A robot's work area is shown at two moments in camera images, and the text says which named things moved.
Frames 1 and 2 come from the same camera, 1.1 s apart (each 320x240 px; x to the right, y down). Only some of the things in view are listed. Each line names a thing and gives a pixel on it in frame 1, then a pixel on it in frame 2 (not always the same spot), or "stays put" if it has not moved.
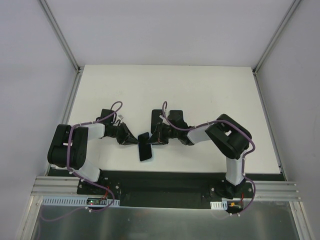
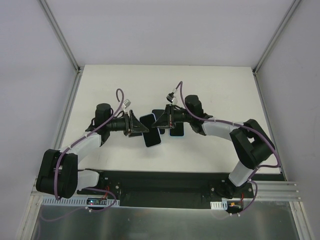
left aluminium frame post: x=58 y=31 stays put
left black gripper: x=121 y=133 → x=128 y=124
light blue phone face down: x=145 y=149 → x=152 y=137
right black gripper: x=162 y=133 → x=170 y=116
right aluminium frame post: x=295 y=3 stays put
